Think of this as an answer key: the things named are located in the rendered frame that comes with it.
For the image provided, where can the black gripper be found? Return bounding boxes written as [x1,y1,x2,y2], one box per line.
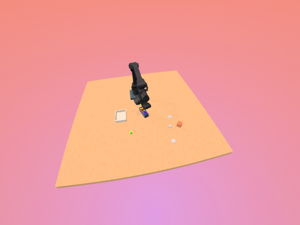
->
[136,94,151,110]

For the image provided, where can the white shallow square tray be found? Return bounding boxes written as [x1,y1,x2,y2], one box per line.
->
[115,109,127,123]

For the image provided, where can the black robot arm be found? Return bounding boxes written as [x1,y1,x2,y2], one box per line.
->
[129,62,150,105]

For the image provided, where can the brown rectangular block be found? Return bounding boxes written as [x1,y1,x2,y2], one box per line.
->
[176,121,182,127]

